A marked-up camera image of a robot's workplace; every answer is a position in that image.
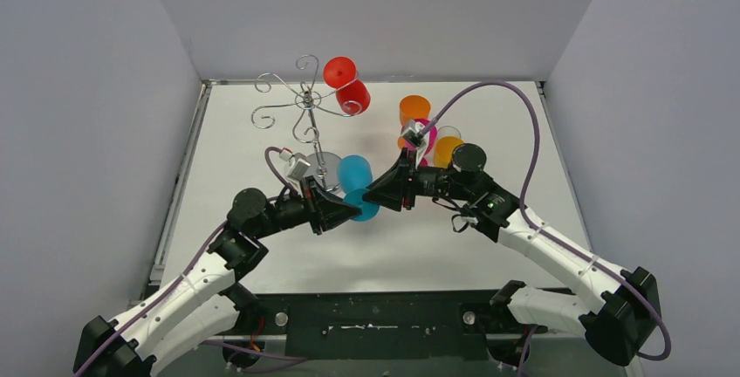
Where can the chrome wine glass rack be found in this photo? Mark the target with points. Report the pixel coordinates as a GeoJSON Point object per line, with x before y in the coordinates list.
{"type": "Point", "coordinates": [308, 96]}

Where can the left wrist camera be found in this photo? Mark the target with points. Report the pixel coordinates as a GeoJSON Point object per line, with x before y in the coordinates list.
{"type": "Point", "coordinates": [294, 168]}

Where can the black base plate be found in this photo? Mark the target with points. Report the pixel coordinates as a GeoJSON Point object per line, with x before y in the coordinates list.
{"type": "Point", "coordinates": [405, 325]}

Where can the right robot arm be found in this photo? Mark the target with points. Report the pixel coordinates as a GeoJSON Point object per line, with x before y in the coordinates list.
{"type": "Point", "coordinates": [613, 309]}

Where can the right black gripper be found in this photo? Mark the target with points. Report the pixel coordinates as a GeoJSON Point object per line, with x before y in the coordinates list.
{"type": "Point", "coordinates": [391, 188]}

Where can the orange wine glass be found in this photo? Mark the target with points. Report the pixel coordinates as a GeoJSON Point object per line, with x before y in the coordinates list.
{"type": "Point", "coordinates": [416, 108]}

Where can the magenta wine glass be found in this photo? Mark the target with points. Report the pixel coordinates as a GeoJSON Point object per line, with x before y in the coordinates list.
{"type": "Point", "coordinates": [427, 144]}

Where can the clear patterned wine glass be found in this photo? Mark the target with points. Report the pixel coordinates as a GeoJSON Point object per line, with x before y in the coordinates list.
{"type": "Point", "coordinates": [448, 131]}

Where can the blue wine glass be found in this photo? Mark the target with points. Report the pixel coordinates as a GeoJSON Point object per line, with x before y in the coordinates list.
{"type": "Point", "coordinates": [355, 176]}

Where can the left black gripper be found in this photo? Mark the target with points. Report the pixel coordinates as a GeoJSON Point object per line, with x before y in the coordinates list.
{"type": "Point", "coordinates": [312, 205]}

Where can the red wine glass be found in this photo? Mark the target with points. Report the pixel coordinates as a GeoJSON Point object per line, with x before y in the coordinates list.
{"type": "Point", "coordinates": [350, 88]}

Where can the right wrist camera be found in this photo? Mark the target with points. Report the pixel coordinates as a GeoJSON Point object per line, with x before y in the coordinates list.
{"type": "Point", "coordinates": [410, 138]}

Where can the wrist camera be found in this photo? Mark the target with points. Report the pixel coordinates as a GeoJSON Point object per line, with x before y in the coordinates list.
{"type": "Point", "coordinates": [410, 138]}
{"type": "Point", "coordinates": [294, 168]}

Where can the yellow wine glass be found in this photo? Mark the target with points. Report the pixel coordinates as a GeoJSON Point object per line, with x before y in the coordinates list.
{"type": "Point", "coordinates": [444, 149]}

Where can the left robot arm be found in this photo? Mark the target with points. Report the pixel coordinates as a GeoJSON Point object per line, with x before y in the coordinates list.
{"type": "Point", "coordinates": [207, 297]}

